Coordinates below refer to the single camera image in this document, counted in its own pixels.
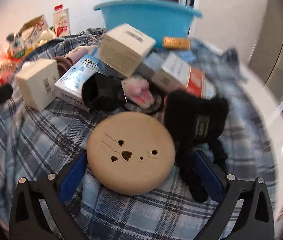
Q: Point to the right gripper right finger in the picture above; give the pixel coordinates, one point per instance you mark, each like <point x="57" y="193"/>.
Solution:
<point x="255" y="220"/>

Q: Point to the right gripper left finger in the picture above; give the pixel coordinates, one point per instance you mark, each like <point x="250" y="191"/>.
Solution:
<point x="27" y="218"/>

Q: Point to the white box with barcode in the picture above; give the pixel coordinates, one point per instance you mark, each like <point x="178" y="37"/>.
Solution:
<point x="36" y="82"/>

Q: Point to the black fuzzy hair scrunchie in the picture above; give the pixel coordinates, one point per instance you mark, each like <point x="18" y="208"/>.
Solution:
<point x="193" y="121"/>

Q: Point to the round tan silicone lid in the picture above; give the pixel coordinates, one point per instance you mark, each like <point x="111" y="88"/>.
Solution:
<point x="130" y="153"/>

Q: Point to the red white cigarette carton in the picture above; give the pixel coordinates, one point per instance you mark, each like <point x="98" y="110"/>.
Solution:
<point x="174" y="74"/>

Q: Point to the white square box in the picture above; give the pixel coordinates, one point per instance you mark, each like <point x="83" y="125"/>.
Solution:
<point x="124" y="48"/>

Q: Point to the red snack bag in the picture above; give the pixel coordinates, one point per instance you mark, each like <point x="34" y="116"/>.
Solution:
<point x="7" y="66"/>

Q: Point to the green white paper cup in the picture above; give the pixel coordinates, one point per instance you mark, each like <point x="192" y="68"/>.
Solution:
<point x="16" y="46"/>

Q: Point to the open cardboard box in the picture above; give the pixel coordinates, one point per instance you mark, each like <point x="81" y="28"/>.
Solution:
<point x="32" y="30"/>

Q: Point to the Raison blue white box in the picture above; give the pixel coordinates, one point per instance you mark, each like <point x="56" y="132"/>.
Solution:
<point x="69" y="86"/>

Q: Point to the pink rolled mat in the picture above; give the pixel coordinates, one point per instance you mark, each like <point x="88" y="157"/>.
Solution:
<point x="64" y="63"/>

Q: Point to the strawberry milk bottle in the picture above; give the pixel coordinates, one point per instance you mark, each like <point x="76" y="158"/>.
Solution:
<point x="61" y="21"/>

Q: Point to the beige refrigerator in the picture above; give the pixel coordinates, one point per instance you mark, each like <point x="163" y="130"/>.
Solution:
<point x="267" y="58"/>

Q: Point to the gold wrapped packet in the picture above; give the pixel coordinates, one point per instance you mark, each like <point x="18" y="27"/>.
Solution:
<point x="178" y="43"/>

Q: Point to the blue plastic basin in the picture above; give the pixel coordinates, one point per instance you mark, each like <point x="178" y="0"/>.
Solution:
<point x="155" y="18"/>

